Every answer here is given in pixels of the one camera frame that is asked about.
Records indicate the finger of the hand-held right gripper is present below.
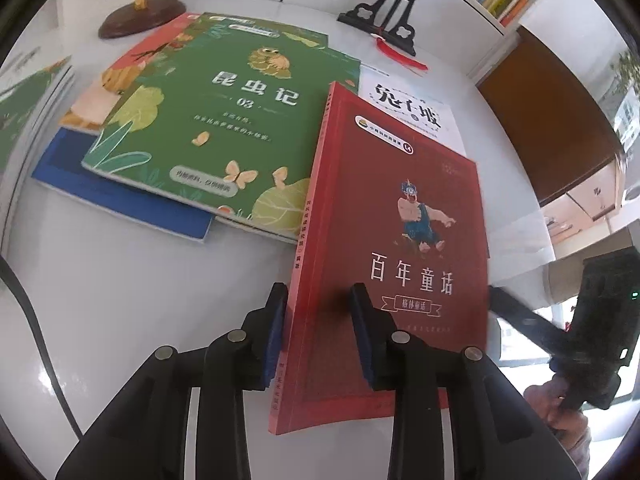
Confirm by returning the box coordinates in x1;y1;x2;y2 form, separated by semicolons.
486;284;570;360

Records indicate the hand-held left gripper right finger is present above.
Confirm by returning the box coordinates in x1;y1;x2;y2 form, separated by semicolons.
349;283;583;480

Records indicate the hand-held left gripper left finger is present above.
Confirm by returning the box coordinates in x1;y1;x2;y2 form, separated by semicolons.
55;282;289;480

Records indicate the red cover book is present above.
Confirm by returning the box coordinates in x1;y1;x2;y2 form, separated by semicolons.
268;81;491;436

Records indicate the large plain blue book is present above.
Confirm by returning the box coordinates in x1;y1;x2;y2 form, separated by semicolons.
31;127;213;245

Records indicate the green leafy cover book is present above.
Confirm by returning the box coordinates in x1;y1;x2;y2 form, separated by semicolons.
81;13;331;233

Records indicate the pale reed cover book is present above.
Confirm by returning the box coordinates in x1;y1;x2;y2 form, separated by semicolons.
357;62;468;158

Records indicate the orange red illustrated book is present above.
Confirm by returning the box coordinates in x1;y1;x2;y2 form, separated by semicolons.
59;10;203;136

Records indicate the person's right forearm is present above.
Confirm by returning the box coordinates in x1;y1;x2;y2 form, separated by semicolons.
557;412;593;467

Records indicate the person's right hand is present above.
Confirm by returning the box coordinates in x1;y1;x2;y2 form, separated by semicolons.
522;376;582;432

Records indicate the brown wooden cabinet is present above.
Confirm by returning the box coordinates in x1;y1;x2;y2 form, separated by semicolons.
475;25;626;233

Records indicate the red tassel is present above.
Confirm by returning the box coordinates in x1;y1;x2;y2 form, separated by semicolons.
372;35;428;75

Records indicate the black fan stand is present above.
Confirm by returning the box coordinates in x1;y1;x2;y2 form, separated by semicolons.
337;0;446;57

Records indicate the black cable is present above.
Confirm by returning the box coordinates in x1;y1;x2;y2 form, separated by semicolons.
0;255;83;436

